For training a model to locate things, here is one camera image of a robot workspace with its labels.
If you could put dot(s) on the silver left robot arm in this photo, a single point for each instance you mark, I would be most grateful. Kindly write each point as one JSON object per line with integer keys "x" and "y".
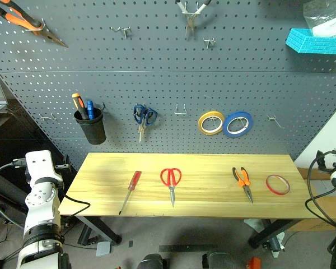
{"x": 40, "y": 196}

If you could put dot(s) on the grey metal pegboard wall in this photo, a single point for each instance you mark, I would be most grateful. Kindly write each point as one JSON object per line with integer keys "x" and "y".
{"x": 168, "y": 75}

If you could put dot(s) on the metal pegboard hook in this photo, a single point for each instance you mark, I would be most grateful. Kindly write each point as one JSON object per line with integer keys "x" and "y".
{"x": 180, "y": 110}
{"x": 275, "y": 120}
{"x": 209, "y": 42}
{"x": 122, "y": 30}
{"x": 47, "y": 117}

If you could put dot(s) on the yellow tape roll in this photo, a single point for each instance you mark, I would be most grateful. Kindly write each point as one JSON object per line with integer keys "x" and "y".
{"x": 210, "y": 122}

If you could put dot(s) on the blue tape roll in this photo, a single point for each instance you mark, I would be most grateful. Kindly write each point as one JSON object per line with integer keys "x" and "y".
{"x": 237, "y": 124}

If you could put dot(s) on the black pen cup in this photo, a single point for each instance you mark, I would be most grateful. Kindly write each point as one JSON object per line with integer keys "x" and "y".
{"x": 91, "y": 129}

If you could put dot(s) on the blue pen in cup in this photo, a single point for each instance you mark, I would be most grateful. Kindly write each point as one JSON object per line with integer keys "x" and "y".
{"x": 90, "y": 109}

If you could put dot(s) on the orange black needle-nose pliers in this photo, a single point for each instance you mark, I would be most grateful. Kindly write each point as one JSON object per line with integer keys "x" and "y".
{"x": 244, "y": 180}

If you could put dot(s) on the black table leg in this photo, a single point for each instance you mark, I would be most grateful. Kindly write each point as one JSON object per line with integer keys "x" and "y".
{"x": 271, "y": 231}
{"x": 100, "y": 227}

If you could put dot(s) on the black flat bar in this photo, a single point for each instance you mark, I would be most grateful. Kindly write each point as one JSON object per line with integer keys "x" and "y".
{"x": 188, "y": 248}

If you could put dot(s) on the red tape roll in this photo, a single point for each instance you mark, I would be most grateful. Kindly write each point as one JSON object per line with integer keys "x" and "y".
{"x": 277, "y": 185}

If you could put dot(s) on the dark rounded shape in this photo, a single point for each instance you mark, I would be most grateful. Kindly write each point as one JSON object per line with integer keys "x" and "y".
{"x": 152, "y": 262}

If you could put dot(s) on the grey foot pedal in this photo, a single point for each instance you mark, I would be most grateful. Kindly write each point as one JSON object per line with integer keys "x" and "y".
{"x": 103, "y": 248}

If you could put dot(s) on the orange block on floor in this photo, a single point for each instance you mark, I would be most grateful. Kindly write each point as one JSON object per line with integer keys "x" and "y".
{"x": 253, "y": 263}

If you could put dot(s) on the turquoise plastic tray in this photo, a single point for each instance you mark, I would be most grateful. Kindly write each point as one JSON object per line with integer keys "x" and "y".
{"x": 316, "y": 42}

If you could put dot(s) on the large orange black pliers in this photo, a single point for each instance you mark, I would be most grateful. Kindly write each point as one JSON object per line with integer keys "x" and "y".
{"x": 25, "y": 21}

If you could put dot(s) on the clear plastic bag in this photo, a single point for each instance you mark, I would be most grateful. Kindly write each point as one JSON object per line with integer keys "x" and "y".
{"x": 324, "y": 16}

